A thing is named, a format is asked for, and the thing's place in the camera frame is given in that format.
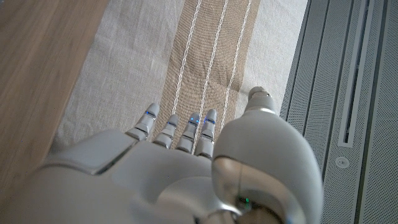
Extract perforated grey ceiling panels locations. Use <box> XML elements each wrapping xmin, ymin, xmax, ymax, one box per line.
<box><xmin>279</xmin><ymin>0</ymin><xmax>398</xmax><ymax>224</ymax></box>

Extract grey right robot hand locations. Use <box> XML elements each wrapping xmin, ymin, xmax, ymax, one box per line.
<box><xmin>0</xmin><ymin>86</ymin><xmax>324</xmax><ymax>224</ymax></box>

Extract beige striped curtain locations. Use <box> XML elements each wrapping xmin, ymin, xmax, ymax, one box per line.
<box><xmin>49</xmin><ymin>0</ymin><xmax>308</xmax><ymax>153</ymax></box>

